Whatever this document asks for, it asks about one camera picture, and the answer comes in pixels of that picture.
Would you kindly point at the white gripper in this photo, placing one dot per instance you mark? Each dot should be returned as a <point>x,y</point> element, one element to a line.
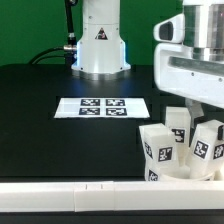
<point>176,72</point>

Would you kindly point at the white round stool seat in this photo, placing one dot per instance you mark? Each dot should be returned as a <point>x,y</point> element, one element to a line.
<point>180,173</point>

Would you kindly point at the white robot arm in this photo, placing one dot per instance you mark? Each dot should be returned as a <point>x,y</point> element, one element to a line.
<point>101,51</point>

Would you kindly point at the white paper marker sheet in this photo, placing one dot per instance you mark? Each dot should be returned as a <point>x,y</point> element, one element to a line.
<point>102,108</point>

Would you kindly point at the black cable pole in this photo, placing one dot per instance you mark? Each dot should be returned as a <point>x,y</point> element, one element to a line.
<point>71,35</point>

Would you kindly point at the white front fence rail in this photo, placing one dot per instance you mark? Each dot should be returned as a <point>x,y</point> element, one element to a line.
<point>110,196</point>

